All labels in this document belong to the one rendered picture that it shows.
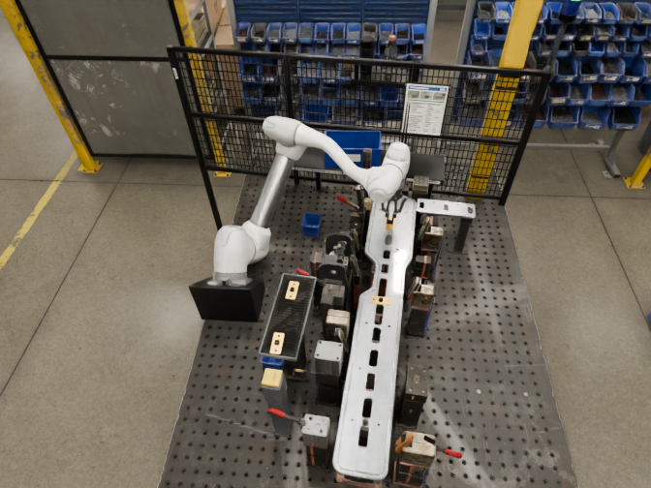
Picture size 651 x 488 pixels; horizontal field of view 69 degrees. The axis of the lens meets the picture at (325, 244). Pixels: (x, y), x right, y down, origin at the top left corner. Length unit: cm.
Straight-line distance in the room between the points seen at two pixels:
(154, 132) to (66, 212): 98
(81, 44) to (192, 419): 282
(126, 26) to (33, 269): 187
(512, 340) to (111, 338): 244
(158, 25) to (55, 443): 269
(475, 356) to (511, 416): 29
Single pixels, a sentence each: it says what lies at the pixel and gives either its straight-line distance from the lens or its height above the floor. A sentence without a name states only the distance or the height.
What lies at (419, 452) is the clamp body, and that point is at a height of 106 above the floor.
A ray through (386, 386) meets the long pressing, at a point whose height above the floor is 100.
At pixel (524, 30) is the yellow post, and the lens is 246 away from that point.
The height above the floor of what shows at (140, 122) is 51.
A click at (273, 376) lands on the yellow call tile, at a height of 116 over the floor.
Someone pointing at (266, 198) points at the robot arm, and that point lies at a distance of 237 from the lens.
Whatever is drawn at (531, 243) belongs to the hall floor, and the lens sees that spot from 385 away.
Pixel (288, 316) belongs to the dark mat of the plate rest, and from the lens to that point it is 181.
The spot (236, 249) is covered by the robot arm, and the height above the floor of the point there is 104.
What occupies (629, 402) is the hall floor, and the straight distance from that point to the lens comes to 335.
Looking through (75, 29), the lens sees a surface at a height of 125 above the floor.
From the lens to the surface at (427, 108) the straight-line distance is 257.
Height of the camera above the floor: 267
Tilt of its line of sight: 48 degrees down
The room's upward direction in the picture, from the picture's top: 2 degrees counter-clockwise
